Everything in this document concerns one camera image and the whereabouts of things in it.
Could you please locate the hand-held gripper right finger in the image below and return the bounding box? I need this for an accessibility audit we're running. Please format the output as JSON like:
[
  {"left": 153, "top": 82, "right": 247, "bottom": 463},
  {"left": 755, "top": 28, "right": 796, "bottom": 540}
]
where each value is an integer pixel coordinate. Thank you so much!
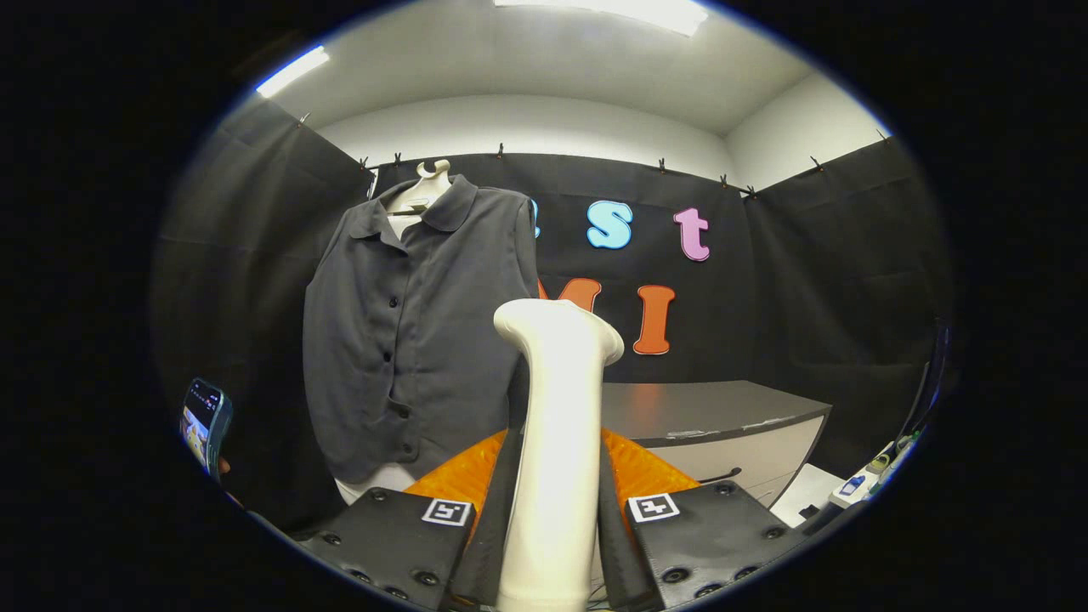
[{"left": 598, "top": 428, "right": 807, "bottom": 611}]

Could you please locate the white side table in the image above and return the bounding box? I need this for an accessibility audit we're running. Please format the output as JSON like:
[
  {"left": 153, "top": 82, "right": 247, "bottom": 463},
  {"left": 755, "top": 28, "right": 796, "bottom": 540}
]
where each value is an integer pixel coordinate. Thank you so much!
[{"left": 769, "top": 423, "right": 924, "bottom": 529}]

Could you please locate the grey top beige cabinet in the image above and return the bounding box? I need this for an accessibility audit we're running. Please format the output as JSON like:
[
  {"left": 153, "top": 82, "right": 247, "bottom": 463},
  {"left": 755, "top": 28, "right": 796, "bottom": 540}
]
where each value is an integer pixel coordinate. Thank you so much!
[{"left": 599, "top": 380, "right": 833, "bottom": 510}]

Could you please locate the dark grey button shirt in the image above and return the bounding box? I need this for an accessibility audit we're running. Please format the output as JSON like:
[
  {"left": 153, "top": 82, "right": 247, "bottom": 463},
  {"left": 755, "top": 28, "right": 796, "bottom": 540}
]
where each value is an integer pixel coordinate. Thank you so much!
[{"left": 303, "top": 174, "right": 541, "bottom": 486}]

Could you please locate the cream clothes hanger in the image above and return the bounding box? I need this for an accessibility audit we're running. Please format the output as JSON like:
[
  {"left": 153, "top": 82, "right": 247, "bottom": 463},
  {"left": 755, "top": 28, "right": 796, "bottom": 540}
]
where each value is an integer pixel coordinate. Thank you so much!
[{"left": 386, "top": 159, "right": 454, "bottom": 241}]

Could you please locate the narrow ceiling light strip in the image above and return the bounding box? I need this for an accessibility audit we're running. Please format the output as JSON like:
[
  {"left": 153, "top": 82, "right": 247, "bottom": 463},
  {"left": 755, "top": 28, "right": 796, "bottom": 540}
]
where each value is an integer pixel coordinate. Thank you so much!
[{"left": 255, "top": 45, "right": 332, "bottom": 99}]

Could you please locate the white garment steamer head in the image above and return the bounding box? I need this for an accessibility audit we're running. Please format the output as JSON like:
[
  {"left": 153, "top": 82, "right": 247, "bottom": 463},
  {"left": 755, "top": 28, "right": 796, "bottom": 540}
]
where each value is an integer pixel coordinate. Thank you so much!
[{"left": 493, "top": 298, "right": 626, "bottom": 612}]

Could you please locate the row of black clips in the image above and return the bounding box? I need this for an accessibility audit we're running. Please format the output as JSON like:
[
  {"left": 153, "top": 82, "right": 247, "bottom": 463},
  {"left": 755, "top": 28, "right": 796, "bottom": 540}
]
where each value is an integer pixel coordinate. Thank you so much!
[{"left": 296, "top": 112, "right": 892, "bottom": 200}]

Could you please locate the smartphone with lit screen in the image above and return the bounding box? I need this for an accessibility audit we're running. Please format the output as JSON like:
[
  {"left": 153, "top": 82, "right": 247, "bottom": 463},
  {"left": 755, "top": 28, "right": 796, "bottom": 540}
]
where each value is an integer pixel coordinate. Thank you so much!
[{"left": 179, "top": 378, "right": 235, "bottom": 484}]

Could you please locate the black backdrop cloth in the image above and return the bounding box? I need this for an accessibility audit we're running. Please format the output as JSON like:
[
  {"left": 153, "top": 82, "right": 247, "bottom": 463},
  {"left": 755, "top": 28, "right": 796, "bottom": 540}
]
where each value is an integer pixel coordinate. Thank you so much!
[{"left": 151, "top": 95, "right": 953, "bottom": 535}]

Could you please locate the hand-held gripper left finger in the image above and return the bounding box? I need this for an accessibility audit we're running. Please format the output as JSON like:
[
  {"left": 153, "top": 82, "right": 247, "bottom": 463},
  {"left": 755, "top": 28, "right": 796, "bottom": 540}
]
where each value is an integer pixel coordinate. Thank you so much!
[{"left": 289, "top": 428, "right": 521, "bottom": 611}]

